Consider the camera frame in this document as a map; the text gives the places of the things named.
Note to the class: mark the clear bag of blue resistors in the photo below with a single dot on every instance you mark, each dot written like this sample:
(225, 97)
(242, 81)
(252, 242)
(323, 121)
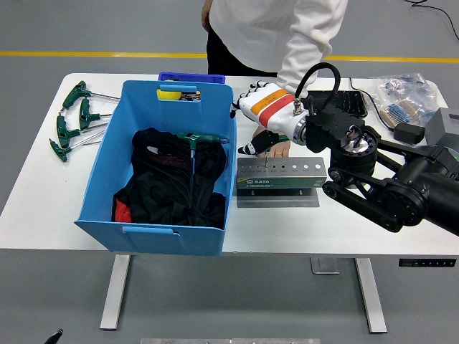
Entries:
(405, 89)

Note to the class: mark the red orange cloth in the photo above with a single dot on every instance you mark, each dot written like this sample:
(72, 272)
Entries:
(122, 214)

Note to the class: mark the white table leg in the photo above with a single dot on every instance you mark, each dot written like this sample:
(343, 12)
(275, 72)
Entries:
(371, 297)
(114, 294)

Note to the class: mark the grey metal table bracket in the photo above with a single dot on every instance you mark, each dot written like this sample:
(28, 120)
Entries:
(324, 266)

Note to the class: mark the light blue plastic storage box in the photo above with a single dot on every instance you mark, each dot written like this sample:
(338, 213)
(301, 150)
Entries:
(107, 150)

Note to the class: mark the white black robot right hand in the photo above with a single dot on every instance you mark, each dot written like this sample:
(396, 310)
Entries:
(272, 107)

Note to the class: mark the dark blue plastic bin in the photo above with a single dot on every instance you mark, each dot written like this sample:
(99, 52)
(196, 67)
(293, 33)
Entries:
(190, 77)

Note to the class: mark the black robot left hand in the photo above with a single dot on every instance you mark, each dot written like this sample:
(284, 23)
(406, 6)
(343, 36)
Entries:
(55, 336)

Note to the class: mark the grey box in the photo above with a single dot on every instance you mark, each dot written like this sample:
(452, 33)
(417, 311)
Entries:
(441, 123)

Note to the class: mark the black power adapter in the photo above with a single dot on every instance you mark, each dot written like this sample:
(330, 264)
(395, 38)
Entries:
(409, 133)

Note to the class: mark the person's left forearm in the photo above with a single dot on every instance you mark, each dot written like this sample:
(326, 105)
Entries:
(297, 68)

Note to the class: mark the metal hex key stand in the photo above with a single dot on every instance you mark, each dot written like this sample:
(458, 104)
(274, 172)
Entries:
(279, 182)

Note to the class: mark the black table control panel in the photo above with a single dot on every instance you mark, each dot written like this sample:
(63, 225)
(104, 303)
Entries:
(426, 262)

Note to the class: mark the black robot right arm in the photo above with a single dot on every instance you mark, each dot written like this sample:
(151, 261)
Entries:
(401, 179)

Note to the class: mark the taped beige resistor strip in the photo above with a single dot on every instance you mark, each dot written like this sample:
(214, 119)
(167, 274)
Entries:
(398, 109)

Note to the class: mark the yellow ball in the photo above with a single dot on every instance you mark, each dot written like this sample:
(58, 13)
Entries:
(168, 95)

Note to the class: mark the person's left hand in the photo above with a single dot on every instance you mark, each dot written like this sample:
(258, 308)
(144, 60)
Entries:
(279, 148)

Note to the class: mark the person's right hand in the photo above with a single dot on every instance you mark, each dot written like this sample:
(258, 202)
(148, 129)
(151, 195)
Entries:
(206, 18)

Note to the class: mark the black clothing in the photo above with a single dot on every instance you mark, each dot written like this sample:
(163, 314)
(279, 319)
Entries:
(161, 193)

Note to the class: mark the person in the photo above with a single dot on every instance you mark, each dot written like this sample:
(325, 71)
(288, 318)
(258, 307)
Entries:
(251, 28)

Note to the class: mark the black plastic tray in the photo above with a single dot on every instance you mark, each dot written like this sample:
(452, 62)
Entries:
(353, 104)

